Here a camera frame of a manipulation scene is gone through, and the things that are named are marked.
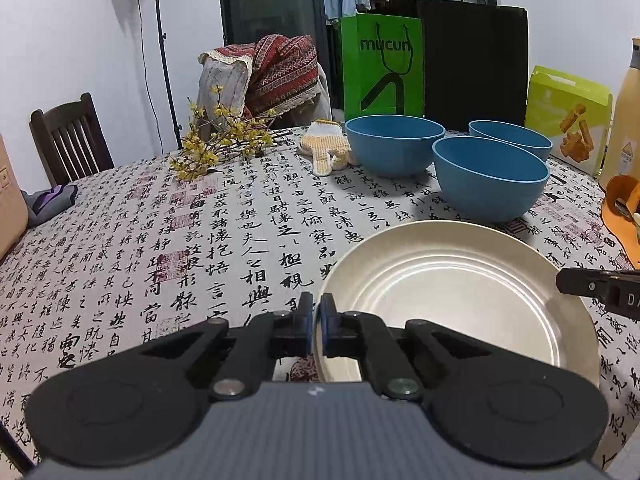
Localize blue bowl front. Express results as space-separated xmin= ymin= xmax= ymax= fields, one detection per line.
xmin=433 ymin=136 xmax=550 ymax=223

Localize blue bowl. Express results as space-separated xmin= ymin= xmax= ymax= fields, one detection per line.
xmin=433 ymin=136 xmax=550 ymax=223
xmin=469 ymin=120 xmax=553 ymax=160
xmin=345 ymin=115 xmax=446 ymax=178

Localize calligraphy print tablecloth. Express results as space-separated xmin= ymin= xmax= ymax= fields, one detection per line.
xmin=0 ymin=123 xmax=640 ymax=470

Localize green snack box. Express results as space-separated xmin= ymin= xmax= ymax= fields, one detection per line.
xmin=525 ymin=65 xmax=613 ymax=176

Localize yellow dotted work glove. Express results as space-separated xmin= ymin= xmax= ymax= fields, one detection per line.
xmin=298 ymin=119 xmax=357 ymax=177

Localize yellow flower branches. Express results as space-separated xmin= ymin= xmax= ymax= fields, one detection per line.
xmin=168 ymin=84 xmax=281 ymax=181

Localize grey purple cloth pouch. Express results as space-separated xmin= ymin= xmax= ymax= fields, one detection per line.
xmin=22 ymin=183 xmax=78 ymax=228

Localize red patterned blanket on chair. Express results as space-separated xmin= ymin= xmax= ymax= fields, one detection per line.
xmin=196 ymin=34 xmax=332 ymax=128

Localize pink small suitcase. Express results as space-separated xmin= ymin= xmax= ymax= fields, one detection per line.
xmin=0 ymin=138 xmax=28 ymax=259

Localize black paper bag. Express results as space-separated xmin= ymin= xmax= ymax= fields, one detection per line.
xmin=418 ymin=0 xmax=529 ymax=131

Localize green paper shopping bag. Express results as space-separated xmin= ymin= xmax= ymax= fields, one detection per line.
xmin=341 ymin=13 xmax=424 ymax=119

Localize dark wooden chair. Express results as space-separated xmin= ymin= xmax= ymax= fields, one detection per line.
xmin=29 ymin=92 xmax=114 ymax=185

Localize studio lamp on stand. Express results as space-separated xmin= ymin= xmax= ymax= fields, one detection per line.
xmin=153 ymin=0 xmax=182 ymax=150

